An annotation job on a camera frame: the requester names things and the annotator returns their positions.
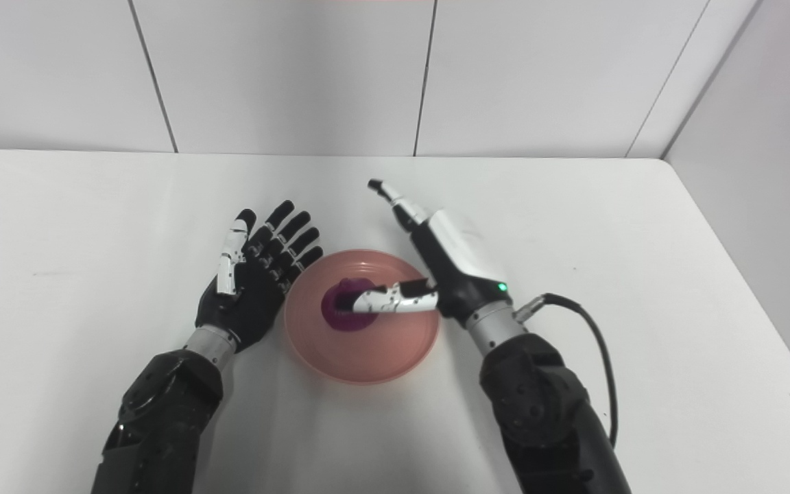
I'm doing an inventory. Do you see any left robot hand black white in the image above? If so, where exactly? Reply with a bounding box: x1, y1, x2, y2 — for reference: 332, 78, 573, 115
194, 200, 324, 354

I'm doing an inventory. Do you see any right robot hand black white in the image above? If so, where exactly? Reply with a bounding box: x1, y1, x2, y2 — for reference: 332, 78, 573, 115
332, 179, 514, 329

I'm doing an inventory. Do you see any purple red onion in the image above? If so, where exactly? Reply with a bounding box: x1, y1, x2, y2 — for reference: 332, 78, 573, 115
321, 277, 381, 333

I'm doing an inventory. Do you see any pink round plate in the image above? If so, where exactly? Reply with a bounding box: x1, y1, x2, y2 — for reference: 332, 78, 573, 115
283, 249, 441, 385

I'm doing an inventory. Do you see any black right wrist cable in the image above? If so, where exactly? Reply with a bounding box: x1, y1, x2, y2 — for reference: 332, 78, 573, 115
513, 293, 619, 450

